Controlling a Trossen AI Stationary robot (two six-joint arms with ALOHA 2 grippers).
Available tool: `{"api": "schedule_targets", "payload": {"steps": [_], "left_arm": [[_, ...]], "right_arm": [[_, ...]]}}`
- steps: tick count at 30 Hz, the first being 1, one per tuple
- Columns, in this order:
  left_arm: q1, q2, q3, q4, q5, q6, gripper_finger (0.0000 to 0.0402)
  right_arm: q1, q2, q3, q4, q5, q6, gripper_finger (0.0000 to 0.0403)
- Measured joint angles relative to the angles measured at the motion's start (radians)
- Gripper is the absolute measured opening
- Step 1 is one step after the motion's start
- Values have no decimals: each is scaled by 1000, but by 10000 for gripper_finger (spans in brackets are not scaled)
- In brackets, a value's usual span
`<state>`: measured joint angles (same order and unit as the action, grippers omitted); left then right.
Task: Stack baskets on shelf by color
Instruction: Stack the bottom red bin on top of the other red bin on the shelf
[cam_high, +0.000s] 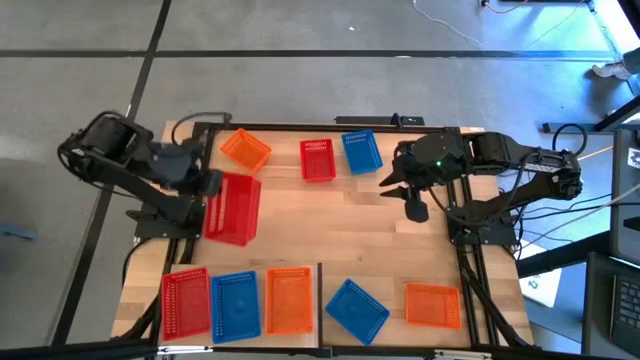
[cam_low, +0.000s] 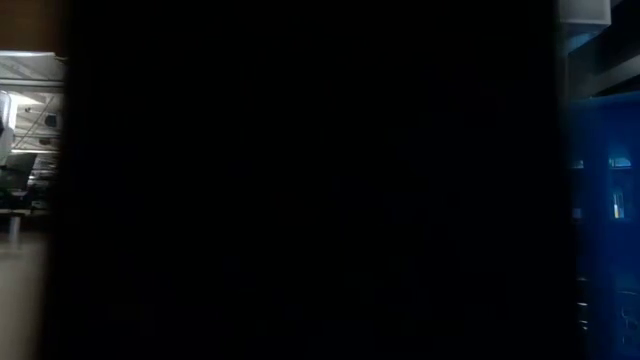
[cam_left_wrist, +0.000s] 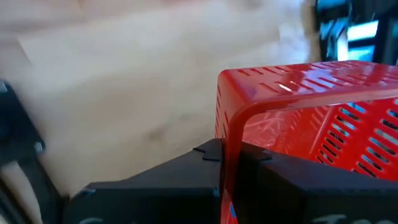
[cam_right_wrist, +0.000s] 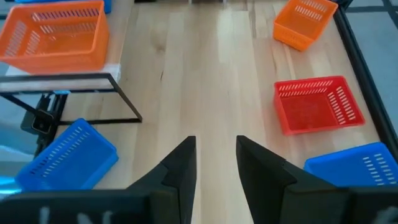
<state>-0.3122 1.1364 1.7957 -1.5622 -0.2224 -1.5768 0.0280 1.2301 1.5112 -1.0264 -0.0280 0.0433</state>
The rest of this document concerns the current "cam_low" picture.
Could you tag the wooden shelf board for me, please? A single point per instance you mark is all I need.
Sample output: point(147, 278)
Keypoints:
point(30, 25)

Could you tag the black metal shelf frame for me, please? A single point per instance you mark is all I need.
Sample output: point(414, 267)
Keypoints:
point(320, 180)

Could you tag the blue plastic basket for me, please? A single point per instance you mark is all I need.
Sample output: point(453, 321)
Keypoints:
point(600, 260)

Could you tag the wooden workbench grey legs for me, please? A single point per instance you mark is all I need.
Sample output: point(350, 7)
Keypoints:
point(14, 230)

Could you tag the black monitor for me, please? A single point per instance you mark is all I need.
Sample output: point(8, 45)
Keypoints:
point(20, 167)

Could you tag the black window frame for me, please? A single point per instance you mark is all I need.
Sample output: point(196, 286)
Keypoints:
point(615, 65)

